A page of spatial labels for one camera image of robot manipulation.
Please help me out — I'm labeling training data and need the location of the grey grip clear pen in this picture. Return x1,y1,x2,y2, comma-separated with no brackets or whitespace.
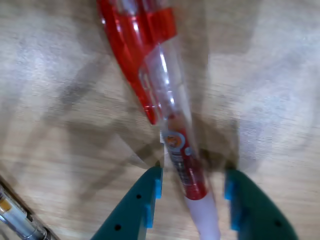
0,174,61,240

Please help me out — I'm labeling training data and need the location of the red clear pen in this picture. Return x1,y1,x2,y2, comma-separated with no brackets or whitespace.
96,0,222,240

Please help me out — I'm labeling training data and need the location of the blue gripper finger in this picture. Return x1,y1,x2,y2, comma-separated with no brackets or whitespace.
223,167,300,240
89,166,165,240

